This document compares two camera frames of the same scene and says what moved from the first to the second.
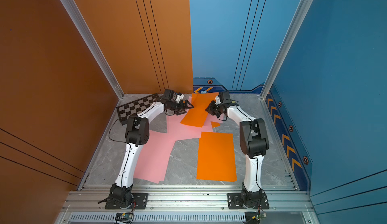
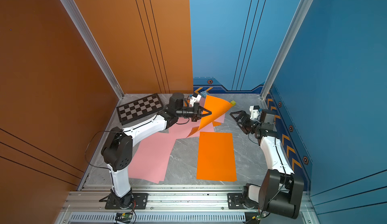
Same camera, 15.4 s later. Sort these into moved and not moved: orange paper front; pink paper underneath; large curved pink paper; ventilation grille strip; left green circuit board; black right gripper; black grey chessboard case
Moved: pink paper underneath; black right gripper; orange paper front
Not moved: left green circuit board; large curved pink paper; black grey chessboard case; ventilation grille strip
